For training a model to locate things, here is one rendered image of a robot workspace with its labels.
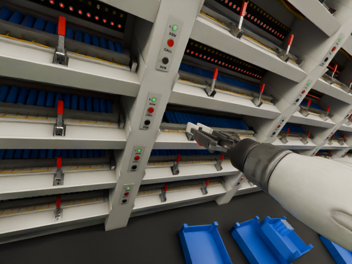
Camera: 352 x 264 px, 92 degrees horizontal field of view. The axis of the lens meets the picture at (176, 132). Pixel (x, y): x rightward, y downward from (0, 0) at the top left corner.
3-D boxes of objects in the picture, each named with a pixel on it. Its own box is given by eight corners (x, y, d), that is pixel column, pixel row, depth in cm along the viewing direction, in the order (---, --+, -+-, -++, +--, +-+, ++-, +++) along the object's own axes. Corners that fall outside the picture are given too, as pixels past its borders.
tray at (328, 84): (350, 104, 112) (375, 87, 103) (308, 87, 81) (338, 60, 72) (326, 85, 124) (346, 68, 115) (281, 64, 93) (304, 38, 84)
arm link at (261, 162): (278, 152, 28) (248, 139, 33) (260, 199, 30) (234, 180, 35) (303, 151, 33) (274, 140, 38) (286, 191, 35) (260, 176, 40)
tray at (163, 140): (253, 149, 93) (267, 138, 87) (150, 149, 62) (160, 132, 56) (235, 122, 105) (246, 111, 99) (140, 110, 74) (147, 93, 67)
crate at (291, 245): (275, 222, 117) (284, 215, 115) (303, 254, 102) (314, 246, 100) (257, 224, 98) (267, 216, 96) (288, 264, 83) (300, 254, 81)
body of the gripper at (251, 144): (273, 143, 37) (239, 130, 45) (249, 143, 33) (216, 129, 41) (261, 174, 39) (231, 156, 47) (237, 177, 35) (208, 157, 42)
